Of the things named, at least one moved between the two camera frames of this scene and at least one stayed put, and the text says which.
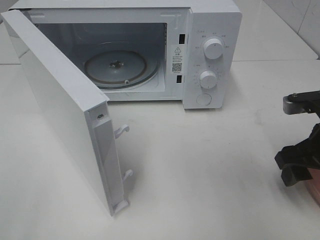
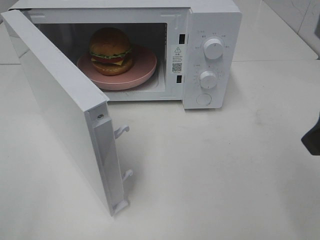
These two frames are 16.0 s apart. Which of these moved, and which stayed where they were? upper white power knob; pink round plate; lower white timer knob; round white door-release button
Moved: pink round plate
Stayed: lower white timer knob; round white door-release button; upper white power knob
